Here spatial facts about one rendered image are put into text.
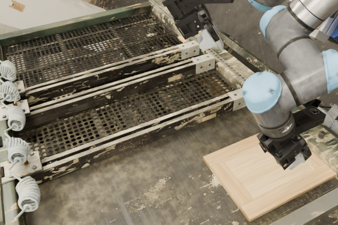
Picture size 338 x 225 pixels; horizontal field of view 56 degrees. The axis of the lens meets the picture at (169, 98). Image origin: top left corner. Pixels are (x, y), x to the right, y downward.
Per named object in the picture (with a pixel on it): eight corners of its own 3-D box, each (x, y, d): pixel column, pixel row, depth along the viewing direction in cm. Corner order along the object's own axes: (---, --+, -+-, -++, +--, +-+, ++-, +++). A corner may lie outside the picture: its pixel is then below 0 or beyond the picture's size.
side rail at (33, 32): (152, 18, 250) (151, 4, 243) (4, 53, 215) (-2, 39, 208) (148, 14, 256) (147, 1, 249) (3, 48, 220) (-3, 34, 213)
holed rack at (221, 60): (309, 131, 134) (309, 130, 134) (303, 133, 133) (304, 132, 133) (152, 0, 250) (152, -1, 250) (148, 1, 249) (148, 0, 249)
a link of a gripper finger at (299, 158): (287, 172, 85) (279, 157, 79) (304, 157, 85) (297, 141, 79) (297, 180, 83) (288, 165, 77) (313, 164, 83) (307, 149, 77)
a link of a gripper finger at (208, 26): (212, 36, 85) (196, 11, 80) (218, 33, 85) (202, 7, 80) (215, 45, 81) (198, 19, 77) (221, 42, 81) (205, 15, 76)
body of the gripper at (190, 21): (184, 28, 87) (160, -8, 81) (212, 13, 85) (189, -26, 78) (186, 42, 81) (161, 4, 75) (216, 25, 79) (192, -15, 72)
